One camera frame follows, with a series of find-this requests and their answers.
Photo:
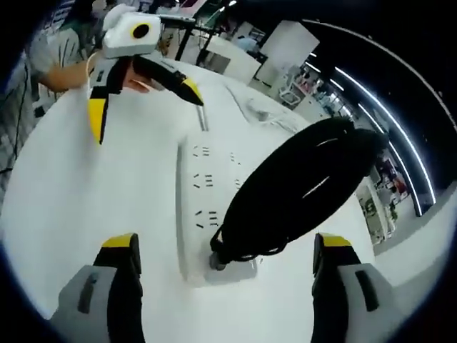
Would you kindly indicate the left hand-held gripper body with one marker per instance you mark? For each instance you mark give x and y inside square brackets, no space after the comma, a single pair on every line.
[121,39]

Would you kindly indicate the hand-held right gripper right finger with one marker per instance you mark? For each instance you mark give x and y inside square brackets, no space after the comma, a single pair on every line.
[332,296]

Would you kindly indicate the white power strip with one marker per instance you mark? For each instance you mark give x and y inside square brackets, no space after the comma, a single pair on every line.
[187,232]

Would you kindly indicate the black metal stand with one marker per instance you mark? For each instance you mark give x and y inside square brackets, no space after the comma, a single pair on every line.
[185,39]

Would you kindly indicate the person's left hand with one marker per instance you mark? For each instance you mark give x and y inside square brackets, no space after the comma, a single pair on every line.
[137,84]

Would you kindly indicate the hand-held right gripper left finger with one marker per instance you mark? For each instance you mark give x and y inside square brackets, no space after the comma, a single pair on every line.
[125,293]

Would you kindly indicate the white desk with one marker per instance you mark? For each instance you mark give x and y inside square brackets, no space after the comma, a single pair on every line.
[89,186]

